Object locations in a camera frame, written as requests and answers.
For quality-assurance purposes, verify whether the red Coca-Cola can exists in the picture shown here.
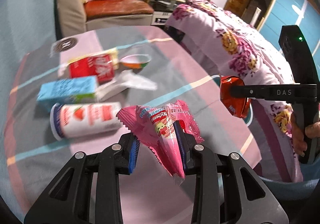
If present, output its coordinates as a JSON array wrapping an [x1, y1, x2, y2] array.
[[68, 54, 115, 84]]

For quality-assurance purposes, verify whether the teal trash bin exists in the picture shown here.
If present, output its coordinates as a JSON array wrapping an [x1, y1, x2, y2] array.
[[244, 101, 319, 200]]

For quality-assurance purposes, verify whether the black nightstand with devices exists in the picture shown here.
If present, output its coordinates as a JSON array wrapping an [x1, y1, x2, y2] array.
[[149, 0, 186, 27]]

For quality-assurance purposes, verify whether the floral pink bedspread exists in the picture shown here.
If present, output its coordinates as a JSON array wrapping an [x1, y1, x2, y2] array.
[[165, 0, 306, 182]]

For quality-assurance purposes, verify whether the blue panel wardrobe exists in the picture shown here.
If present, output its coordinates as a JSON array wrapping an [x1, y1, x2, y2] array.
[[259, 0, 320, 55]]

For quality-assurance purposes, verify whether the white red strawberry can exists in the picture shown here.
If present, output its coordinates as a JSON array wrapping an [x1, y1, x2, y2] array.
[[50, 102, 122, 140]]

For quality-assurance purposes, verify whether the yellow patterned napkin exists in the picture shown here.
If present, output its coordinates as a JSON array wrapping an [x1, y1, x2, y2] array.
[[57, 48, 119, 81]]

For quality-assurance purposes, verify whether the striped pink grey tablecloth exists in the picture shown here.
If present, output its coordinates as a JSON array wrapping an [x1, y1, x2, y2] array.
[[1, 27, 261, 223]]

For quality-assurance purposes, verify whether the white green yogurt cup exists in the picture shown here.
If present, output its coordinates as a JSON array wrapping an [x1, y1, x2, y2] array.
[[120, 54, 151, 69]]

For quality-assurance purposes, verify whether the white tissue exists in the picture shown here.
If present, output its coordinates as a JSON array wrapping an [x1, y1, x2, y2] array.
[[95, 70, 158, 102]]

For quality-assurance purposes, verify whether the beige sofa with orange cushion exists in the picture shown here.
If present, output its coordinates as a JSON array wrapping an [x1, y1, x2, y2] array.
[[56, 0, 154, 37]]

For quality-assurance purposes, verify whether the pink Richeese snack wrapper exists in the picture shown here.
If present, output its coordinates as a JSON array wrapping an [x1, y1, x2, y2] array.
[[117, 100, 204, 184]]

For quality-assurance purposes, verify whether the light blue carton box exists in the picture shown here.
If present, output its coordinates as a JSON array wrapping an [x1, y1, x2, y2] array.
[[36, 76, 99, 112]]

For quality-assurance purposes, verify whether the orange snack wrapper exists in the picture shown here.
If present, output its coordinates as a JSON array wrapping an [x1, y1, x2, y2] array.
[[220, 76, 251, 118]]

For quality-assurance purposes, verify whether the right hand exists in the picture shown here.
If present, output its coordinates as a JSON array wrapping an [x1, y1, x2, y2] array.
[[290, 113, 320, 157]]

